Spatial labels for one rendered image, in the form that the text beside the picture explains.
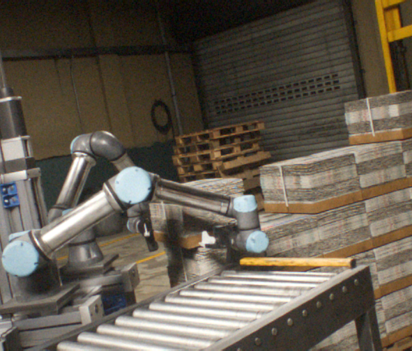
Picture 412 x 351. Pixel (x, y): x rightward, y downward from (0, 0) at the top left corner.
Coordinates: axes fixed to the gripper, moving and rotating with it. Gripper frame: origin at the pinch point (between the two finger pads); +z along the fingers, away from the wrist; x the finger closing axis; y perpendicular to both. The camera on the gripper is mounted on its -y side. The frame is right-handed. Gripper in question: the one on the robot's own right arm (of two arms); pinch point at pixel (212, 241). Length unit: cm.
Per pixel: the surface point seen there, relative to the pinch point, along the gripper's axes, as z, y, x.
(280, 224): 9.5, -2.6, -37.0
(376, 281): 11, -40, -83
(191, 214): 8.7, 10.8, 3.0
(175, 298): -40, -6, 35
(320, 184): 10, 10, -61
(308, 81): 620, 91, -522
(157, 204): 34.3, 15.1, 5.8
